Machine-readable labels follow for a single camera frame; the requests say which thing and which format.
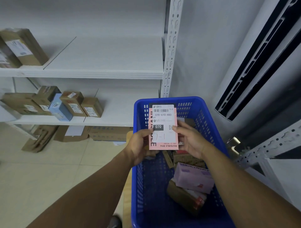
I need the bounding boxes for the pink black lettered box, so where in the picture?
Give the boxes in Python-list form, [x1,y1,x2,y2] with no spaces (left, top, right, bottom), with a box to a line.
[148,103,179,151]

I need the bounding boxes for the red-taped parcel marked 1-2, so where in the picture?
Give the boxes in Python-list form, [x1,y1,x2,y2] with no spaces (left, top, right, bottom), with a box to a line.
[0,37,23,69]

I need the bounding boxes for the green printed cardboard box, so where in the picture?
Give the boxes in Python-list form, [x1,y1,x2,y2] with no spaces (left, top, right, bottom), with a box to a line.
[1,93,51,116]

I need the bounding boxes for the bottom-shelf brown parcels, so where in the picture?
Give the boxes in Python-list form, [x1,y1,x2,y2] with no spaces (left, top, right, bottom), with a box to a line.
[59,91,88,117]

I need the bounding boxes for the person's left hand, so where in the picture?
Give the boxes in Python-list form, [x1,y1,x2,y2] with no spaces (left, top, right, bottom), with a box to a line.
[126,128,160,167]

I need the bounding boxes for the blue plastic crate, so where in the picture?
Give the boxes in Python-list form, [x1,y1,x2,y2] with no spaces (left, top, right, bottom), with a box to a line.
[131,96,235,228]

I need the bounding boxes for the white metal shelf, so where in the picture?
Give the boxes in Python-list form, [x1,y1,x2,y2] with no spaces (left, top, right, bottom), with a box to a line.
[0,0,184,127]
[235,120,301,212]

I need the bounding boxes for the white paper shelf label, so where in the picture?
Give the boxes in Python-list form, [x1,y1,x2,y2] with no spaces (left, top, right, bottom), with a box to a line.
[0,101,22,122]

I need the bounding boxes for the person's left forearm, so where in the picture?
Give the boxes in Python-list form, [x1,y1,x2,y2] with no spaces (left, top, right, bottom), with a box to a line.
[26,150,136,228]

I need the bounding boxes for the torn brown cardboard sheet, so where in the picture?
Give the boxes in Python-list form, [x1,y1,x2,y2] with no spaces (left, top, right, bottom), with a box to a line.
[53,126,91,143]

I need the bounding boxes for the small wooden table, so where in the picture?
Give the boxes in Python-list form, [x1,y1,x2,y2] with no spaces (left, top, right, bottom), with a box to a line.
[123,131,135,228]

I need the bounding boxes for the pile of parcels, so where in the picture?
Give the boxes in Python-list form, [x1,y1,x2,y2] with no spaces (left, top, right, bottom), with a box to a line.
[162,117,216,216]

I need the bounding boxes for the person's right forearm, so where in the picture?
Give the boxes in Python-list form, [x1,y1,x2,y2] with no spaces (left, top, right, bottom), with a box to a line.
[202,145,301,228]

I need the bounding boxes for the shiny gold metal piece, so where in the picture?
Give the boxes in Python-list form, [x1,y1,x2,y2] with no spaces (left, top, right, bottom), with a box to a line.
[227,137,241,155]

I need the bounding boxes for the brown parcel marked 1-3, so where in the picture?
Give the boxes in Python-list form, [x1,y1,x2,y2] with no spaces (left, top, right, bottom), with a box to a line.
[81,97,104,118]

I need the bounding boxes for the person's right hand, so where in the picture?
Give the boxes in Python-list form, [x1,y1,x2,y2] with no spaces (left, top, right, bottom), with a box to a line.
[172,120,210,160]

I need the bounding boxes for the light blue box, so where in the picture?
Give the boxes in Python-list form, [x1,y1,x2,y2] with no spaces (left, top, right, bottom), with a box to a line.
[48,93,74,122]

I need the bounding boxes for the brown parcel 1012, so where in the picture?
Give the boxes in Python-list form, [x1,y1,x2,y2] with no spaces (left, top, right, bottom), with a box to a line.
[0,28,49,66]

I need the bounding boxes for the brown parcel white label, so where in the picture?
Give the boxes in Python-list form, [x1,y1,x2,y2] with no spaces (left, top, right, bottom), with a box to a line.
[32,85,62,112]

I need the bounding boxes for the white standing air conditioner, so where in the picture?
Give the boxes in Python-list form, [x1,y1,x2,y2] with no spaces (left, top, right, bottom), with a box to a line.
[213,0,301,141]

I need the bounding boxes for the folded cardboard pad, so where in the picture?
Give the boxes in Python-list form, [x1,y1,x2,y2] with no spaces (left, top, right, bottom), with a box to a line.
[21,125,59,153]

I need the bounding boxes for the person's left shoe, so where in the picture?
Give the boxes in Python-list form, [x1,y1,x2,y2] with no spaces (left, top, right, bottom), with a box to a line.
[110,215,123,228]

